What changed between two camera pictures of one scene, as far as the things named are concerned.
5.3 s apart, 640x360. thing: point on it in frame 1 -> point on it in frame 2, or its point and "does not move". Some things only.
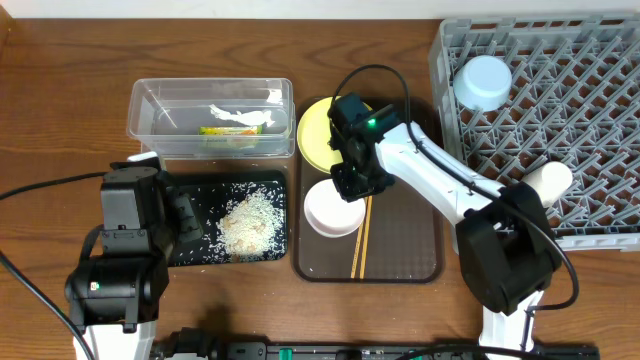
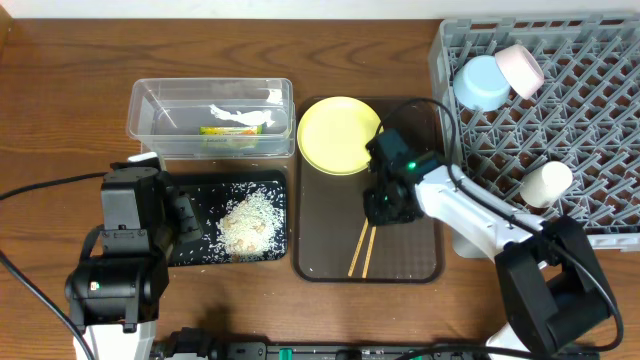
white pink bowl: x=328 y=213 -> x=522 y=70
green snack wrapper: x=231 y=130 does not move
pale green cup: x=550 y=180 does not move
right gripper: x=357 y=185 -> x=382 y=211
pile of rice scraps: x=253 y=223 does not move
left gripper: x=185 y=220 does not move
